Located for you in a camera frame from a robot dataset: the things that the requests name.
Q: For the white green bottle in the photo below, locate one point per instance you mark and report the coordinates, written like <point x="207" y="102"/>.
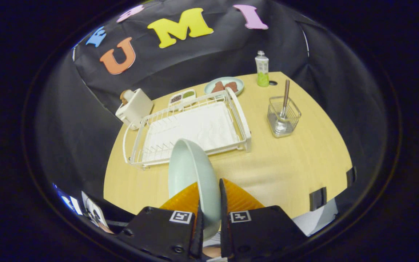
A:
<point x="262" y="72"/>

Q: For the black backdrop cloth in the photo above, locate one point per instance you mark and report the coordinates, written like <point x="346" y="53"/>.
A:
<point x="195" y="65"/>

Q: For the brown bread slice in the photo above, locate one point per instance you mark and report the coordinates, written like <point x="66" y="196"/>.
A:
<point x="124" y="97"/>

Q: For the printed paper sheet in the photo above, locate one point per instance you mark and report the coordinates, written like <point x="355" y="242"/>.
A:
<point x="96" y="214"/>

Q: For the white toaster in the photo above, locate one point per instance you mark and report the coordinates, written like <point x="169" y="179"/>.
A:
<point x="136" y="107"/>

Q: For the small teal plate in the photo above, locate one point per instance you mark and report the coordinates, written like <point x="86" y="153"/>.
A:
<point x="241" y="87"/>

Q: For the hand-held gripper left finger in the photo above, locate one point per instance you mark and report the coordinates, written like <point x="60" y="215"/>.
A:
<point x="198" y="240"/>

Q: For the white seasoning tray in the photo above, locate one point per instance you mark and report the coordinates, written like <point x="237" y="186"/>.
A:
<point x="182" y="97"/>

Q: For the brown food piece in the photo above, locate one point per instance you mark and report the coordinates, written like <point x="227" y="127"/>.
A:
<point x="218" y="87"/>
<point x="231" y="86"/>

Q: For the pale green plate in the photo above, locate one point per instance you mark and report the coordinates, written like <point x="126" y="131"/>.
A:
<point x="191" y="171"/>

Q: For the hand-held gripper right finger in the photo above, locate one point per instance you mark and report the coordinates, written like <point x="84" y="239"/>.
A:
<point x="225" y="233"/>

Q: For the black table clamp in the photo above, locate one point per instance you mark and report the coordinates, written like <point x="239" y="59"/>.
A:
<point x="318" y="199"/>
<point x="351" y="176"/>

